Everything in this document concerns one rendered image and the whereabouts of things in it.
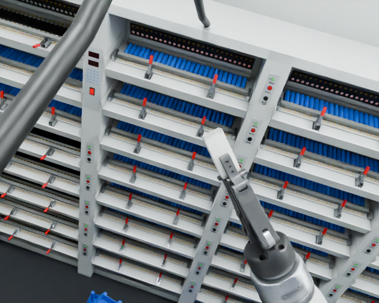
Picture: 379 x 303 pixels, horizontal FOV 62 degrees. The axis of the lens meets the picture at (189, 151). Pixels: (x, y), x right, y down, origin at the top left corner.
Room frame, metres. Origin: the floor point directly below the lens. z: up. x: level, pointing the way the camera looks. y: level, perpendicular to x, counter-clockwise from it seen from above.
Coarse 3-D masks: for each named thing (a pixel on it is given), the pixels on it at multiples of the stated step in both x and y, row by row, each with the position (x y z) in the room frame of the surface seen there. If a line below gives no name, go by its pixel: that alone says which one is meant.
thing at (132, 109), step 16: (112, 96) 1.27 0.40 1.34; (128, 96) 1.28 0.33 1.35; (144, 96) 1.30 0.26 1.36; (160, 96) 1.32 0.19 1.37; (112, 112) 1.21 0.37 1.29; (128, 112) 1.22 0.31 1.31; (144, 112) 1.21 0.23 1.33; (160, 112) 1.26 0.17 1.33; (176, 112) 1.25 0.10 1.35; (192, 112) 1.28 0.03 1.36; (208, 112) 1.30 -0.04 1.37; (224, 112) 1.31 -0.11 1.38; (160, 128) 1.19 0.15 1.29; (176, 128) 1.20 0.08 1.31; (192, 128) 1.22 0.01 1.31; (208, 128) 1.23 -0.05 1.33; (224, 128) 1.23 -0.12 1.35; (240, 128) 1.22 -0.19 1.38
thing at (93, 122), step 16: (112, 16) 1.25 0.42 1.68; (112, 32) 1.26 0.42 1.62; (112, 80) 1.30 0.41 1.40; (96, 112) 1.21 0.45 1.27; (96, 128) 1.21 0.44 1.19; (96, 144) 1.21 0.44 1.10; (96, 160) 1.21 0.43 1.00; (80, 176) 1.22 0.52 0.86; (96, 176) 1.21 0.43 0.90; (80, 192) 1.21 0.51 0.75; (80, 208) 1.21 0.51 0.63; (96, 208) 1.23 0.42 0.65; (80, 224) 1.21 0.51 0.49; (80, 240) 1.21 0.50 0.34; (80, 256) 1.21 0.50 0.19; (80, 272) 1.21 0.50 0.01
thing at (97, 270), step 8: (96, 272) 1.25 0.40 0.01; (104, 272) 1.24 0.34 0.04; (112, 272) 1.25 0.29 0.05; (120, 280) 1.23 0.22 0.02; (128, 280) 1.23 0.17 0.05; (136, 280) 1.24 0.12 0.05; (144, 288) 1.22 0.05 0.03; (152, 288) 1.22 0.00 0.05; (168, 296) 1.20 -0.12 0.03; (176, 296) 1.20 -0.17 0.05
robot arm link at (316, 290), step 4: (316, 288) 0.34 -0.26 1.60; (316, 292) 0.33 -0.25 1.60; (320, 292) 0.34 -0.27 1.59; (312, 296) 0.31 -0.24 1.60; (316, 296) 0.32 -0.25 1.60; (320, 296) 0.32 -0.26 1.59; (312, 300) 0.31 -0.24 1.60; (316, 300) 0.31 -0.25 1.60; (320, 300) 0.32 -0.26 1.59; (324, 300) 0.32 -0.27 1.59
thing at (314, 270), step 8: (224, 232) 1.19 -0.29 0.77; (232, 232) 1.21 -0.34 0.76; (224, 240) 1.16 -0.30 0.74; (232, 240) 1.17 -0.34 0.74; (240, 240) 1.18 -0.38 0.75; (232, 248) 1.16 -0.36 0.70; (240, 248) 1.14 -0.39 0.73; (328, 256) 1.21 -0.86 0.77; (336, 256) 1.18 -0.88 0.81; (312, 264) 1.15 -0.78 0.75; (328, 264) 1.17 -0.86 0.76; (336, 264) 1.14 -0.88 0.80; (312, 272) 1.11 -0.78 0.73; (320, 272) 1.12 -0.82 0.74; (328, 272) 1.13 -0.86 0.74; (336, 272) 1.10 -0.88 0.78; (328, 280) 1.11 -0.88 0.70
